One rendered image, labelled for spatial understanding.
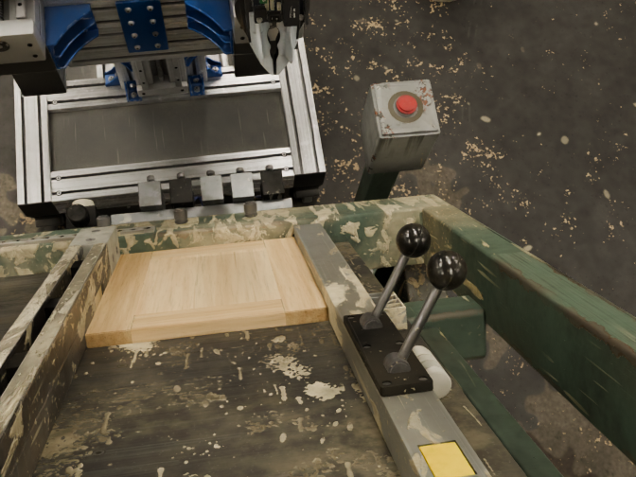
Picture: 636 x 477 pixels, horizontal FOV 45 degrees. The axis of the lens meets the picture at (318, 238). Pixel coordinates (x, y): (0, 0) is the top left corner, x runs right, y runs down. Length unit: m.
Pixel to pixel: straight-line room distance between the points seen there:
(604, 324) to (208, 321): 0.48
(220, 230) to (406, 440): 0.82
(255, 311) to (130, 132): 1.32
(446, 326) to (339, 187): 1.33
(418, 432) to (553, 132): 2.10
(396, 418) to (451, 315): 0.48
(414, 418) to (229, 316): 0.40
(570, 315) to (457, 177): 1.65
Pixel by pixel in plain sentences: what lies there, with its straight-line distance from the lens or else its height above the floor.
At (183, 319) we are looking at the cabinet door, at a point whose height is 1.22.
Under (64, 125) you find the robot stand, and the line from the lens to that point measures 2.31.
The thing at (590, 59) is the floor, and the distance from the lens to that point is 2.87.
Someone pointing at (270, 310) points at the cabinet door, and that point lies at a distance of 1.01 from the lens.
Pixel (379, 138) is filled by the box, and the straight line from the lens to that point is 1.46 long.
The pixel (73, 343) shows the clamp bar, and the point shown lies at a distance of 0.95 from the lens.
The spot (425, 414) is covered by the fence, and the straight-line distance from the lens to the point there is 0.68.
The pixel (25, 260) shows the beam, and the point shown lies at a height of 0.89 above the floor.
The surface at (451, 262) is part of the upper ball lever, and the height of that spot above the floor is 1.56.
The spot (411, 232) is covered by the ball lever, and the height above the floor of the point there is 1.45.
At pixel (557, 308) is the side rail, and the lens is 0.91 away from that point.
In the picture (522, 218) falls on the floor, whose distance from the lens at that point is 2.51.
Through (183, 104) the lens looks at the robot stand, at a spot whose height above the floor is 0.21.
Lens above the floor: 2.21
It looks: 70 degrees down
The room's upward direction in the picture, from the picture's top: 14 degrees clockwise
